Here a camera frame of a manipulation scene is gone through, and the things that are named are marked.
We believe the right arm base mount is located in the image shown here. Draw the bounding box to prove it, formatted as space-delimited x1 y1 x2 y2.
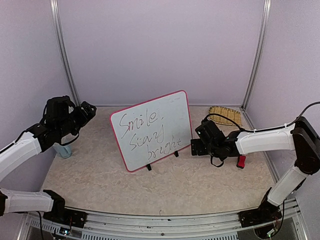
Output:
238 193 283 228

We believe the woven bamboo tray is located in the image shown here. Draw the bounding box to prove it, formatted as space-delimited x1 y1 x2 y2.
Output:
208 106 242 127

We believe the aluminium corner post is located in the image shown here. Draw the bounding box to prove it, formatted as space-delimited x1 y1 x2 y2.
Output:
50 0 80 106
240 0 272 109

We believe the front aluminium rail frame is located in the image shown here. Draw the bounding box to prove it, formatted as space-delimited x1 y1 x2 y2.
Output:
17 198 309 240

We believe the pink framed whiteboard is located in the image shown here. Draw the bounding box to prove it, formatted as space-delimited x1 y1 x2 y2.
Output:
109 90 193 173

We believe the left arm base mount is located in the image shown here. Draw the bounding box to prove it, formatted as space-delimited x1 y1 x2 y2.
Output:
43 189 87 229

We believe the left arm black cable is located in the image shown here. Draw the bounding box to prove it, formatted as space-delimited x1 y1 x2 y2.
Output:
42 99 81 147

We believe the left aluminium corner post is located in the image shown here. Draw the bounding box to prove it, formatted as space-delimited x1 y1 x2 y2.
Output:
50 0 80 106

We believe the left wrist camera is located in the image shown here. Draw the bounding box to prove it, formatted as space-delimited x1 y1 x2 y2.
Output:
44 95 74 124

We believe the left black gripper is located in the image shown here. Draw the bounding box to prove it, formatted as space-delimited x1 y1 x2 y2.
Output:
56 100 96 138

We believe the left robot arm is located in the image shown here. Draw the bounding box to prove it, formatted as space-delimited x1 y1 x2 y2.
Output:
0 95 97 223

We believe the red black whiteboard eraser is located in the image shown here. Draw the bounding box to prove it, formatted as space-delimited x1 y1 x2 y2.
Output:
236 155 246 169

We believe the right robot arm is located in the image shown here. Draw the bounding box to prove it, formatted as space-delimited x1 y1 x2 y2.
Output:
190 116 320 222

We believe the right aluminium corner post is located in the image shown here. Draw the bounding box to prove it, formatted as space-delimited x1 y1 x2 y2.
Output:
240 0 272 109

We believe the light blue mug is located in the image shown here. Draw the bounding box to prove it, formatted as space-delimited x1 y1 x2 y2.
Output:
53 143 72 159

